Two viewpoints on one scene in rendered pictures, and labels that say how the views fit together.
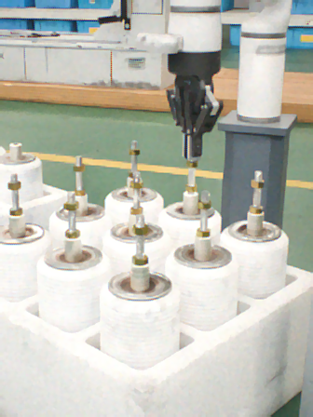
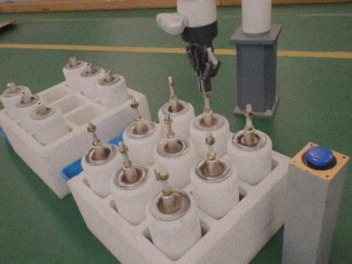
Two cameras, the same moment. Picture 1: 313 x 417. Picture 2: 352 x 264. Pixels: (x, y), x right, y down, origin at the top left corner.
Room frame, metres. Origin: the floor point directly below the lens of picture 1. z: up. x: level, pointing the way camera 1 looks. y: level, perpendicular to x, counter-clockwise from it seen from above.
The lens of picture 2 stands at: (0.31, -0.10, 0.69)
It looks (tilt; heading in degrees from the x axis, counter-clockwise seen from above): 35 degrees down; 9
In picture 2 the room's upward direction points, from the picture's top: 10 degrees counter-clockwise
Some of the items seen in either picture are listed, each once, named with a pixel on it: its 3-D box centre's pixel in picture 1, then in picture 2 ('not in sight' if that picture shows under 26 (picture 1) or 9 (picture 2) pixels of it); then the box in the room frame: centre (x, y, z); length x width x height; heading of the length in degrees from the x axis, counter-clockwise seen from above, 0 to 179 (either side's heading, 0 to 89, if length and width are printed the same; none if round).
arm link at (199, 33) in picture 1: (183, 27); (187, 7); (0.96, -0.06, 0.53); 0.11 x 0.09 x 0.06; 116
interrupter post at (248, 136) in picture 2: (254, 223); (248, 135); (0.88, -0.17, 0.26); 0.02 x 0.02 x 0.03
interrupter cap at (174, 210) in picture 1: (190, 211); (208, 122); (0.97, -0.08, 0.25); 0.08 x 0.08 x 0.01
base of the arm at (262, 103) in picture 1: (261, 78); (256, 5); (1.41, -0.26, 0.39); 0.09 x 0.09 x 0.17; 69
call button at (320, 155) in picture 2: not in sight; (319, 157); (0.73, -0.26, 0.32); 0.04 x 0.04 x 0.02
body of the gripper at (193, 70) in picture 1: (194, 77); (199, 40); (0.96, -0.08, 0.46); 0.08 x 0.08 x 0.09
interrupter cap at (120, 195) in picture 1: (134, 195); (175, 108); (1.04, 0.00, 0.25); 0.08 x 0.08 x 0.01
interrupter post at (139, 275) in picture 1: (140, 275); (168, 199); (0.71, 0.00, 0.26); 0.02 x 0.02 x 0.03
